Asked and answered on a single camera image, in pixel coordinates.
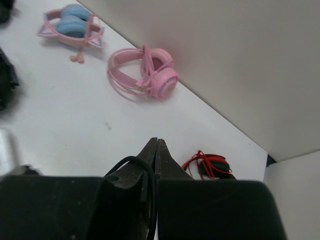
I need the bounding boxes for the pink blue cat-ear headphones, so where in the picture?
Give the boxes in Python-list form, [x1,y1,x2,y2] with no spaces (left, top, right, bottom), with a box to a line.
[36,4,105,64]

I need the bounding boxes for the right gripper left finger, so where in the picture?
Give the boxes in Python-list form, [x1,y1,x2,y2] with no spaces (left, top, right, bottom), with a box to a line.
[0,137,158,240]

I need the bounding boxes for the black headset with microphone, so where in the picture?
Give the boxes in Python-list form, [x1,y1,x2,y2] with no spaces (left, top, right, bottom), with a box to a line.
[0,49,19,111]

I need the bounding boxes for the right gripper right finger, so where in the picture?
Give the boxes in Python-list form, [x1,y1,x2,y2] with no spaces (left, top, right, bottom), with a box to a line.
[155,139,287,240]

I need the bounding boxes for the black Panasonic wired headphones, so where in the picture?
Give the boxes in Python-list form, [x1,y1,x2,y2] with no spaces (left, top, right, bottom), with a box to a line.
[104,156,157,240]

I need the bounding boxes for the red black headphones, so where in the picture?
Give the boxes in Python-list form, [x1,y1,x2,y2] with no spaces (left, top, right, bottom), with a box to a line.
[181,150,236,180]

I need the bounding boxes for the pink gaming headphones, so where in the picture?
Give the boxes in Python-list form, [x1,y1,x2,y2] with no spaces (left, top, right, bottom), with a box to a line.
[107,45,180,99]

